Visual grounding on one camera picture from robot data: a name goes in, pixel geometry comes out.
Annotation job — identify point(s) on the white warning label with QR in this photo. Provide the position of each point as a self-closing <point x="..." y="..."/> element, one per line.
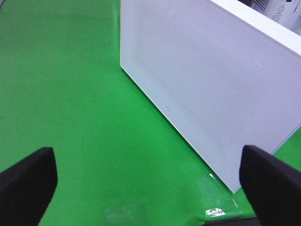
<point x="278" y="12"/>

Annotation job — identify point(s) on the white microwave oven body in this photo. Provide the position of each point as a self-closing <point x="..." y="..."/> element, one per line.
<point x="293" y="12"/>

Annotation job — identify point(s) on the white microwave door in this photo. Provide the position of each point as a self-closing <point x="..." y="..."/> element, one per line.
<point x="224" y="75"/>

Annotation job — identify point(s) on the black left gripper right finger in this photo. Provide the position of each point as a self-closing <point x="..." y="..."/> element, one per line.
<point x="272" y="187"/>

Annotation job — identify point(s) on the clear tape patch on table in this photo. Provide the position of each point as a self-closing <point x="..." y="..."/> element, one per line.
<point x="182" y="202"/>

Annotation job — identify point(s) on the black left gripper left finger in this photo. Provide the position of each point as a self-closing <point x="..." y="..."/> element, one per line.
<point x="27" y="188"/>

